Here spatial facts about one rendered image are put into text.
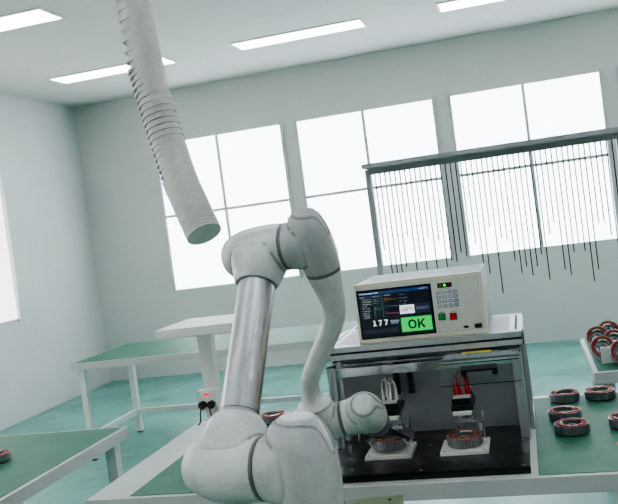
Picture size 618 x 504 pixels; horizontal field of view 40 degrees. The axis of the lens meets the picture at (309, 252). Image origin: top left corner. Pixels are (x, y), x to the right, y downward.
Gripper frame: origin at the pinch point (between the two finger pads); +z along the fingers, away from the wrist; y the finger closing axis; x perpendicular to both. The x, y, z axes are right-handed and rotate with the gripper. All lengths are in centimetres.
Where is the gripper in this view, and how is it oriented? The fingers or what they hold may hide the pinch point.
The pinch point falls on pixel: (389, 440)
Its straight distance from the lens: 282.5
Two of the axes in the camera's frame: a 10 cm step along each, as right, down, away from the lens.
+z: 2.8, 4.5, 8.5
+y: 9.6, -1.2, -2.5
